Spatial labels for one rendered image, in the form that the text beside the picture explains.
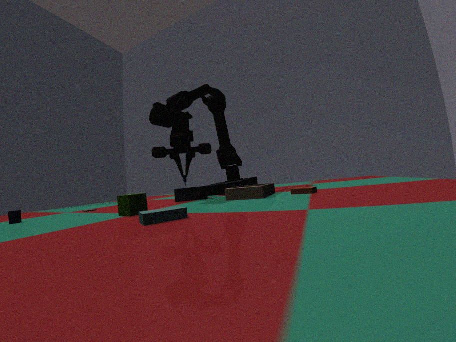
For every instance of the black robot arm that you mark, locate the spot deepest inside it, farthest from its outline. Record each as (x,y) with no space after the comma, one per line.
(171,115)

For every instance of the brown rectangular tray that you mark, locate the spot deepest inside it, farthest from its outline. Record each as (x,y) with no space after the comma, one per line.
(250,192)

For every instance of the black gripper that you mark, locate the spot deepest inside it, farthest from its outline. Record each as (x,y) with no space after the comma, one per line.
(162,152)

